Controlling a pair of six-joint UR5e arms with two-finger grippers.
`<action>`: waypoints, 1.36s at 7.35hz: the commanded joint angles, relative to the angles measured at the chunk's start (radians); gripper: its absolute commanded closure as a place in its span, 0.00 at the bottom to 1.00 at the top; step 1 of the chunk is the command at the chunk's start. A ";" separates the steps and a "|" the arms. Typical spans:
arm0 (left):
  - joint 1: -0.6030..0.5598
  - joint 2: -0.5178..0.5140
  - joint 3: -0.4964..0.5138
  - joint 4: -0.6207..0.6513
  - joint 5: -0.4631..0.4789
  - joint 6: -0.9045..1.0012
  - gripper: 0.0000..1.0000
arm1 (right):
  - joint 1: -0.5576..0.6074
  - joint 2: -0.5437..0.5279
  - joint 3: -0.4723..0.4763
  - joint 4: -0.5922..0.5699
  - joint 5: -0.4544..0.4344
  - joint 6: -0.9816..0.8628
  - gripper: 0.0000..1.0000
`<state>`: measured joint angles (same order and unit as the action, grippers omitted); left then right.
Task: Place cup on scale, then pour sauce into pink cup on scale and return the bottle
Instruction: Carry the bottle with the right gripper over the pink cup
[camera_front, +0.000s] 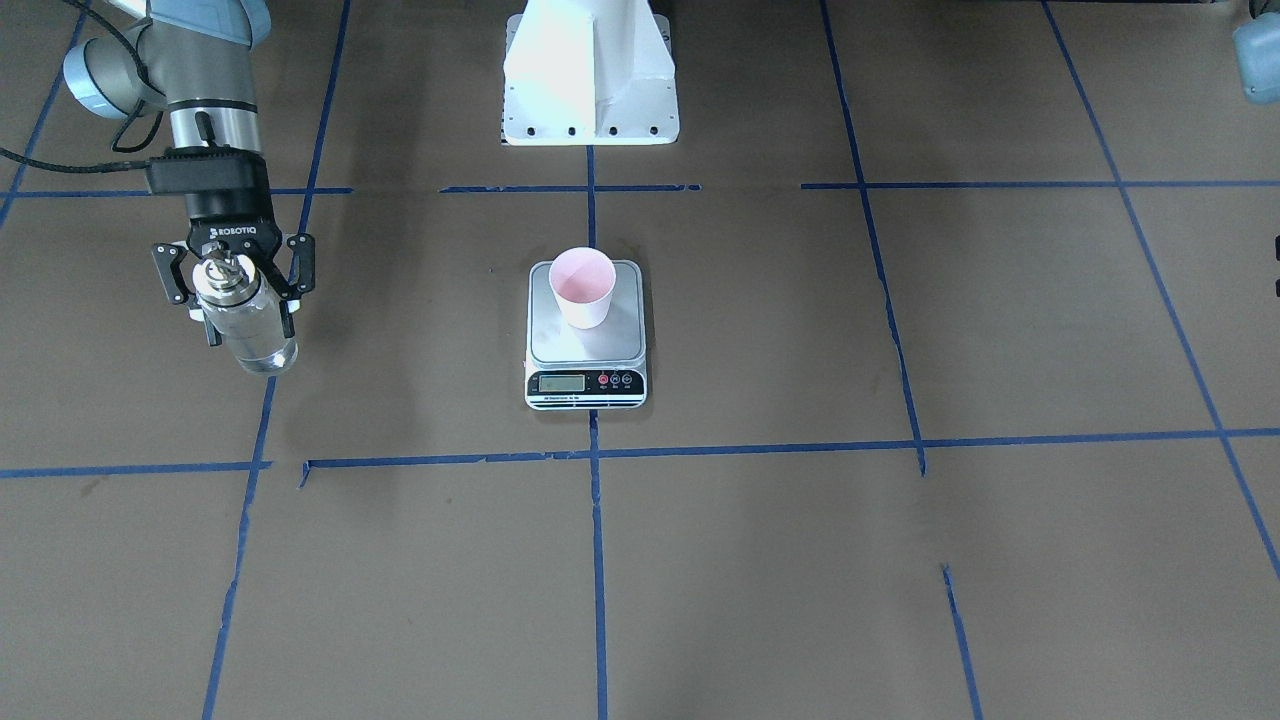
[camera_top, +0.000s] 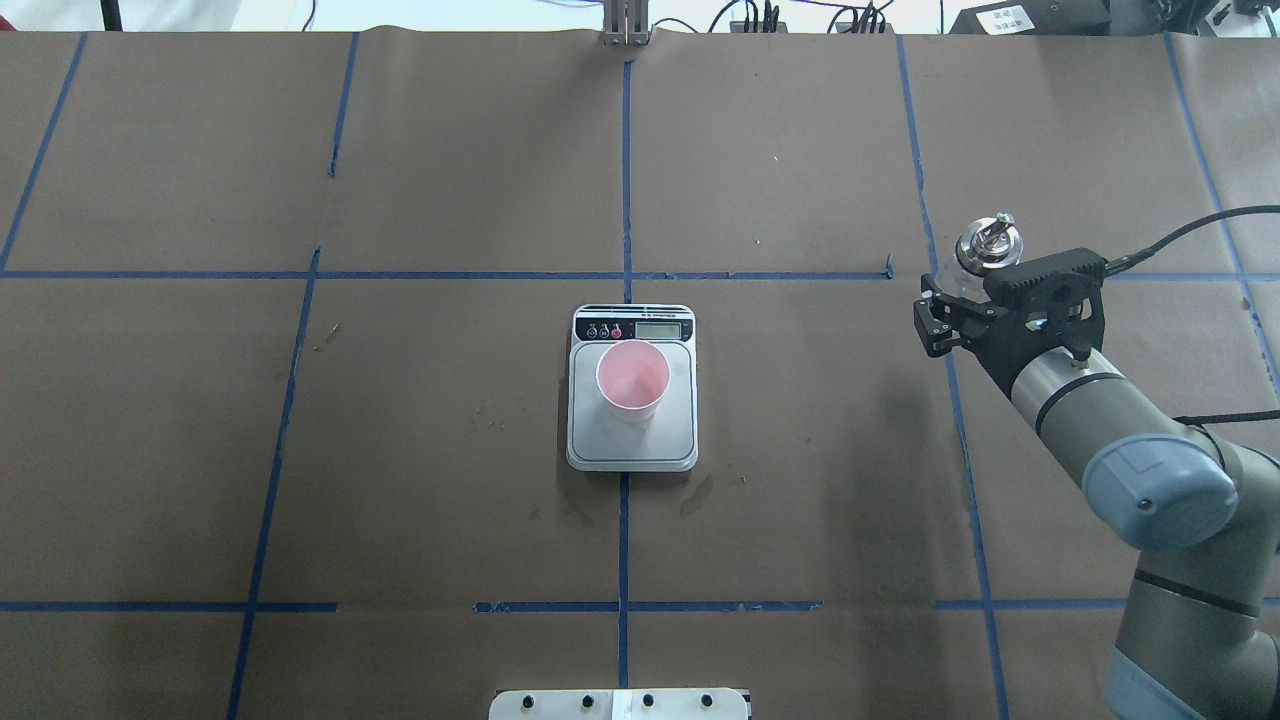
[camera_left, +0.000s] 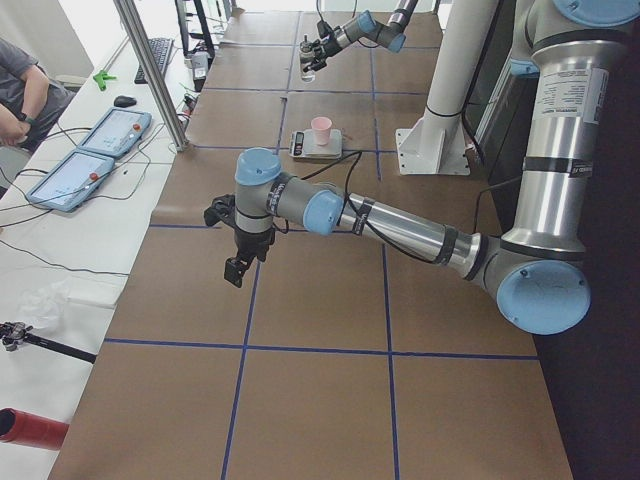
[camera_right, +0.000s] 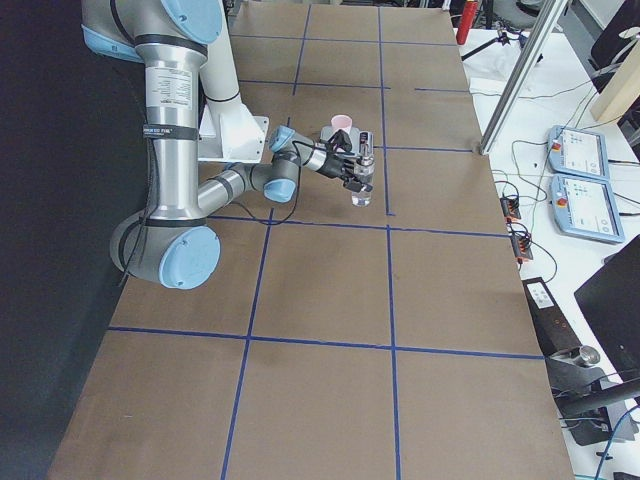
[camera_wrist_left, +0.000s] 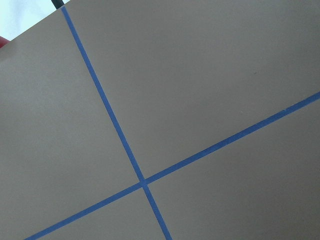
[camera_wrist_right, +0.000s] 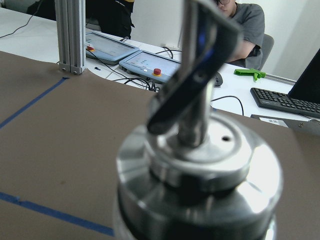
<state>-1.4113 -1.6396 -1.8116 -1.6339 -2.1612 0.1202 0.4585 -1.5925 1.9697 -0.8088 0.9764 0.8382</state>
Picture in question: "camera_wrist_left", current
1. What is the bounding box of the red cylinder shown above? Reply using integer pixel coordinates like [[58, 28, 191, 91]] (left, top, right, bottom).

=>
[[0, 36, 10, 48]]

